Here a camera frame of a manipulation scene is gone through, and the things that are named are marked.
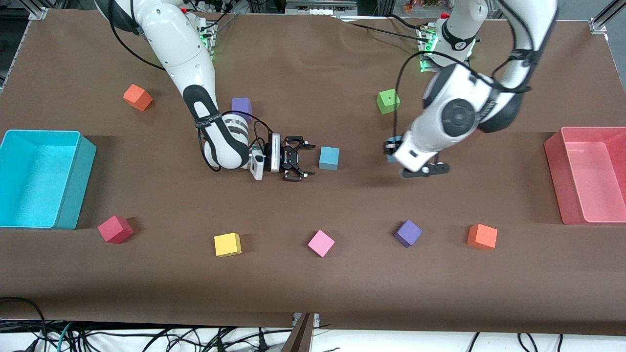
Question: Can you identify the brown table cloth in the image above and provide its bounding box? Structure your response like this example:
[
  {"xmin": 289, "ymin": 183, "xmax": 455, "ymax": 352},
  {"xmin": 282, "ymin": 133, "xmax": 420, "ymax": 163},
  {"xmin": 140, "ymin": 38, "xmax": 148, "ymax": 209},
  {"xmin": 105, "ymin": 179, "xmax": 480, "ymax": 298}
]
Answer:
[{"xmin": 0, "ymin": 9, "xmax": 626, "ymax": 338}]

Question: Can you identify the green foam cube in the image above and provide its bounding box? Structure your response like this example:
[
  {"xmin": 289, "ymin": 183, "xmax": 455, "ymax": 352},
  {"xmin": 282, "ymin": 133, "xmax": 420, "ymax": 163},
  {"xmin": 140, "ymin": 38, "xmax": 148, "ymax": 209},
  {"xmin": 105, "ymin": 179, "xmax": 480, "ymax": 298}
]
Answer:
[{"xmin": 376, "ymin": 88, "xmax": 401, "ymax": 115}]

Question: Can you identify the purple foam cube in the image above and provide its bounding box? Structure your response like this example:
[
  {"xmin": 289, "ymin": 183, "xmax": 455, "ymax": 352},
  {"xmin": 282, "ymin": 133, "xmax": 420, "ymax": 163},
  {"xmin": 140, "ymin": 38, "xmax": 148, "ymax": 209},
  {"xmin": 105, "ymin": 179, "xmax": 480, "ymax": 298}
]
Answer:
[
  {"xmin": 231, "ymin": 97, "xmax": 253, "ymax": 121},
  {"xmin": 394, "ymin": 220, "xmax": 424, "ymax": 248}
]

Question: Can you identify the pink foam cube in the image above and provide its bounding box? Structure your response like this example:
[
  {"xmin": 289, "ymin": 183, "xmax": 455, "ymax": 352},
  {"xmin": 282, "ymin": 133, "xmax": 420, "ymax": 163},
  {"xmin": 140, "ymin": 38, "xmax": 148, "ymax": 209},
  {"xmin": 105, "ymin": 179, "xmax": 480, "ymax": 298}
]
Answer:
[{"xmin": 307, "ymin": 229, "xmax": 335, "ymax": 258}]

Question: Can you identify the yellow foam cube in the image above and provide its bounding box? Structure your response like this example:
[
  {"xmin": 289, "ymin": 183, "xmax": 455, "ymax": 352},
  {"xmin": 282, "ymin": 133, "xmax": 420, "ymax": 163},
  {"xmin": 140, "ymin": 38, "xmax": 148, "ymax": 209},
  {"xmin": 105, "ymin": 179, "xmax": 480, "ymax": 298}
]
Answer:
[{"xmin": 214, "ymin": 232, "xmax": 242, "ymax": 257}]

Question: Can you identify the orange foam cube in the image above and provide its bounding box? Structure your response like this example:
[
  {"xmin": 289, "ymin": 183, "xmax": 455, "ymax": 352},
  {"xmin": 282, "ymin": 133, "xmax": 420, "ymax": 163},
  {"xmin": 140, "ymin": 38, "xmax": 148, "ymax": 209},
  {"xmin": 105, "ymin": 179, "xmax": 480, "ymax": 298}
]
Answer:
[
  {"xmin": 123, "ymin": 84, "xmax": 154, "ymax": 112},
  {"xmin": 467, "ymin": 223, "xmax": 498, "ymax": 250}
]

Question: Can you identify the grey equipment box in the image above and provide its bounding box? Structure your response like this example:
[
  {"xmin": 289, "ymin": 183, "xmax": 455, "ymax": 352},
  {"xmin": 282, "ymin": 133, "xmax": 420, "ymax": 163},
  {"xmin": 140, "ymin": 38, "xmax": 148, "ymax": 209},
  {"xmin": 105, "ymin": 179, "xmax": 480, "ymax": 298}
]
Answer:
[{"xmin": 286, "ymin": 0, "xmax": 358, "ymax": 15}]

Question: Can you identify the dark metal bar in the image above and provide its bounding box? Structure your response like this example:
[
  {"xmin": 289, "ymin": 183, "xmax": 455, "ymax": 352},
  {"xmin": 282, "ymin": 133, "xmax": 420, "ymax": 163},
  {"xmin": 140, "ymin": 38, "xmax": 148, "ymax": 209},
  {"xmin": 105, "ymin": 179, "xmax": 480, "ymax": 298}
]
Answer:
[{"xmin": 281, "ymin": 313, "xmax": 314, "ymax": 352}]

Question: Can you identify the red foam cube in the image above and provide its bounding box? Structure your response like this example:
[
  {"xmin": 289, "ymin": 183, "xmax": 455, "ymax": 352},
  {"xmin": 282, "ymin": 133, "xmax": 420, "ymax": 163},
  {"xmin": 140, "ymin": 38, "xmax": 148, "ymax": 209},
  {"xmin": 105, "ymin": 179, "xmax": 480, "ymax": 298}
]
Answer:
[{"xmin": 97, "ymin": 215, "xmax": 134, "ymax": 244}]

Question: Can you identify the pink plastic bin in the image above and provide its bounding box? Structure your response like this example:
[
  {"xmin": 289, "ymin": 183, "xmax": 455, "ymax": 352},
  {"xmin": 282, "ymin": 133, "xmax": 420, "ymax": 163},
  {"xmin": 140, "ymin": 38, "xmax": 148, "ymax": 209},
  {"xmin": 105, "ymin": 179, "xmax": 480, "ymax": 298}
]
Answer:
[{"xmin": 544, "ymin": 126, "xmax": 626, "ymax": 226}]

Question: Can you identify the cyan plastic bin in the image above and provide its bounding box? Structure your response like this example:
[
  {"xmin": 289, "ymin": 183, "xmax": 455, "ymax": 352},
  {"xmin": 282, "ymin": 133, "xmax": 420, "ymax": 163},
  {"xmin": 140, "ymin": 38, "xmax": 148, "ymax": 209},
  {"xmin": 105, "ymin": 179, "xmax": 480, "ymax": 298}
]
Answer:
[{"xmin": 0, "ymin": 130, "xmax": 97, "ymax": 230}]

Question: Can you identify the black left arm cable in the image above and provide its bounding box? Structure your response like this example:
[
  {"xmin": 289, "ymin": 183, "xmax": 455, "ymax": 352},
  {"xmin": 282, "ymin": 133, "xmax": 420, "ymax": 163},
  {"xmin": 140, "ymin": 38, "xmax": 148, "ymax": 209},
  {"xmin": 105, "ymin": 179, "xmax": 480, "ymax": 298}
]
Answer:
[{"xmin": 394, "ymin": 49, "xmax": 543, "ymax": 143}]

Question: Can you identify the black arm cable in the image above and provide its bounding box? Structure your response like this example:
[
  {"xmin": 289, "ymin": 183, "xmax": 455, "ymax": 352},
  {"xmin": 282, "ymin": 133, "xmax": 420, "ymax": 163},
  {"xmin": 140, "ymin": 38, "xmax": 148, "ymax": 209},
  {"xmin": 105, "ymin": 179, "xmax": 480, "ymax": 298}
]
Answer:
[
  {"xmin": 394, "ymin": 49, "xmax": 543, "ymax": 143},
  {"xmin": 109, "ymin": 0, "xmax": 273, "ymax": 173}
]

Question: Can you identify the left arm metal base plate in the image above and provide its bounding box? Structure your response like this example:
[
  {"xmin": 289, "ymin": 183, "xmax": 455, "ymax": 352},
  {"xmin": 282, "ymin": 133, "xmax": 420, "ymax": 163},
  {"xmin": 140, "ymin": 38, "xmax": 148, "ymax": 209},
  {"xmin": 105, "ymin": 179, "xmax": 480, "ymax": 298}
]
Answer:
[{"xmin": 419, "ymin": 27, "xmax": 472, "ymax": 74}]

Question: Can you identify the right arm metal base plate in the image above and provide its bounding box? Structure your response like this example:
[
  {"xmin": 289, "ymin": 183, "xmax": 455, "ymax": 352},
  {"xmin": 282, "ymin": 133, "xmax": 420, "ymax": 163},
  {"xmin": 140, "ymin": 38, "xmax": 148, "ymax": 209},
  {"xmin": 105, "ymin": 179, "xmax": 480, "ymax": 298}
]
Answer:
[{"xmin": 198, "ymin": 22, "xmax": 217, "ymax": 62}]

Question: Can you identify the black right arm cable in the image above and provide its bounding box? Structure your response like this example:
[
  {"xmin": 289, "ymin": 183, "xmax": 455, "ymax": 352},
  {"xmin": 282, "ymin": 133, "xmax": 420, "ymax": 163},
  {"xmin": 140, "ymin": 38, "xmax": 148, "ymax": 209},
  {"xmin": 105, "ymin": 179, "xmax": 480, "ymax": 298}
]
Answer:
[{"xmin": 109, "ymin": 0, "xmax": 273, "ymax": 173}]

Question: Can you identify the aluminium frame profile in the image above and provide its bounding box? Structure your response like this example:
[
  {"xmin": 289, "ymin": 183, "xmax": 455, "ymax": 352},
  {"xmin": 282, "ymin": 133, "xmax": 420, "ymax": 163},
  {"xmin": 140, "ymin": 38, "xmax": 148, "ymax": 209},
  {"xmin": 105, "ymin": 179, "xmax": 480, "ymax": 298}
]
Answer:
[{"xmin": 589, "ymin": 0, "xmax": 626, "ymax": 35}]

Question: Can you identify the aluminium corner bracket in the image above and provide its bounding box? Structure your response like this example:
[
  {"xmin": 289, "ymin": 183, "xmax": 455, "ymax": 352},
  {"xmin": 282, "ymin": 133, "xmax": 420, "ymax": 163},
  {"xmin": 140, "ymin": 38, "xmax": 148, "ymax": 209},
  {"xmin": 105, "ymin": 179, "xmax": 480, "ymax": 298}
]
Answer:
[{"xmin": 28, "ymin": 0, "xmax": 49, "ymax": 21}]

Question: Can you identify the teal cable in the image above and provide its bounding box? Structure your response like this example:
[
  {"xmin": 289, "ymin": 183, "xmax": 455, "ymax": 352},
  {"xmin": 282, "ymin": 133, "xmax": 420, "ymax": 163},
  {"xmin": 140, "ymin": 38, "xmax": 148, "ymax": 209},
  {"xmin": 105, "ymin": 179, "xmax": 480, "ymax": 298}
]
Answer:
[{"xmin": 57, "ymin": 321, "xmax": 75, "ymax": 352}]

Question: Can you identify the black looped cable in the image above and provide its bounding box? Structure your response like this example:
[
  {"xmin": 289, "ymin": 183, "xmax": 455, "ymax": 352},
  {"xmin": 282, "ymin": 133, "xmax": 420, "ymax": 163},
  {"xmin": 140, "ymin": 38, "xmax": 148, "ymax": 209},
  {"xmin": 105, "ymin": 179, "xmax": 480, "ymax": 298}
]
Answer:
[{"xmin": 0, "ymin": 296, "xmax": 47, "ymax": 352}]

